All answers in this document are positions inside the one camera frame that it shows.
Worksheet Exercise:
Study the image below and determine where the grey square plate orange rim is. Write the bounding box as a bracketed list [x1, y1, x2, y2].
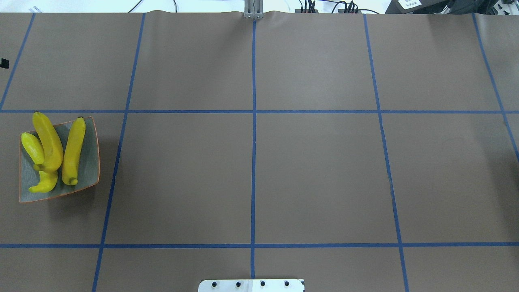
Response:
[19, 116, 100, 203]

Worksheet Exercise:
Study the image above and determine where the black box white label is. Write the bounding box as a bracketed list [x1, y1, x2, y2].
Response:
[384, 0, 449, 14]

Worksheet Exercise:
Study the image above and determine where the aluminium frame post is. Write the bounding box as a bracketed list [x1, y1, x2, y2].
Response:
[243, 0, 264, 20]

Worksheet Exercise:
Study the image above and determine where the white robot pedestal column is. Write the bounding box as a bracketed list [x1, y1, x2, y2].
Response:
[198, 279, 305, 292]

